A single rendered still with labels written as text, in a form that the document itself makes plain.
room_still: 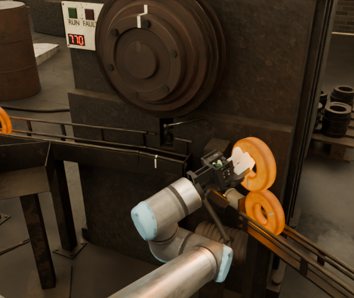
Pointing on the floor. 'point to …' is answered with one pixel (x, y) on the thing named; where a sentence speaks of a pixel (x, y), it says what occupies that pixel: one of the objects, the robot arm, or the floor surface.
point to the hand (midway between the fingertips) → (253, 158)
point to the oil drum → (6, 52)
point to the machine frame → (211, 123)
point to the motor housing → (212, 290)
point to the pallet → (335, 123)
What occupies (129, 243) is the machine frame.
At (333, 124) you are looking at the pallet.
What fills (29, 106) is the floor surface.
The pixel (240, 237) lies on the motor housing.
